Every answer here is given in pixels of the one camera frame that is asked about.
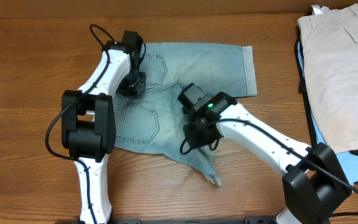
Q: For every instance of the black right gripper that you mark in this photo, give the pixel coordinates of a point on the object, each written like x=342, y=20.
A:
x=195, y=142

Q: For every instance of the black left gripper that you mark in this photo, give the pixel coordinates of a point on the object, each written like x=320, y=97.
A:
x=139, y=86

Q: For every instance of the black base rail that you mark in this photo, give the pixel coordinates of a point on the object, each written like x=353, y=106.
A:
x=246, y=220

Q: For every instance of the light blue denim shorts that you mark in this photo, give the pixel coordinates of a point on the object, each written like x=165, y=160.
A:
x=153, y=122

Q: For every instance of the beige shorts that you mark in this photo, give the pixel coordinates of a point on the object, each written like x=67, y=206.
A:
x=340, y=77

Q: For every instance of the black garment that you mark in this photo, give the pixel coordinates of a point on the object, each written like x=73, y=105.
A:
x=306, y=102

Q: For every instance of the light blue t-shirt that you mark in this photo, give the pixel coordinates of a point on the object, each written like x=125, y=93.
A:
x=347, y=160

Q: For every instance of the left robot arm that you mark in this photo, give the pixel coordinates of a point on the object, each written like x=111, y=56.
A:
x=88, y=120

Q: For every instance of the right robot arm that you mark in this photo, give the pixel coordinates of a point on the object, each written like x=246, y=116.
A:
x=314, y=182

